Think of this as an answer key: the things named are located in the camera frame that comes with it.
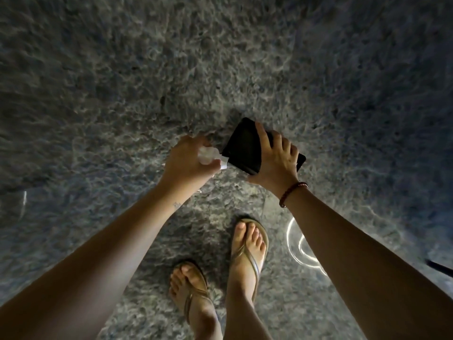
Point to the person's right hand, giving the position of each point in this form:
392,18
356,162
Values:
279,166

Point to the person's left hand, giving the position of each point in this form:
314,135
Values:
184,169

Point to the tissue green chair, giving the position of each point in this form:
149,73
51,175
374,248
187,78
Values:
208,154

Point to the small black tray box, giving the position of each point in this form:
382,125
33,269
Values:
244,145

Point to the person's right forearm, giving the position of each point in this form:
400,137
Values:
371,265

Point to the person's right foot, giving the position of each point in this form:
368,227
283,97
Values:
244,258

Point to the person's foot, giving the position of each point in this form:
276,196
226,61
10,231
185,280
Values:
187,283
244,258

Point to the person's left foot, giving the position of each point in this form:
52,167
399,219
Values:
187,283

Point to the person's right leg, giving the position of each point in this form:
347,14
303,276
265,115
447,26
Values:
244,318

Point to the person's leg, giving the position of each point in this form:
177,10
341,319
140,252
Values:
208,325
244,318

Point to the person's left leg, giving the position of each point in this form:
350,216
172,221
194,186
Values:
208,325

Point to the brown right sandal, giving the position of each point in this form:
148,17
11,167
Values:
253,263

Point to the brown sandal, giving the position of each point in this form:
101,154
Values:
198,292
253,263

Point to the brown left sandal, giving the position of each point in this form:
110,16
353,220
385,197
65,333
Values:
198,292

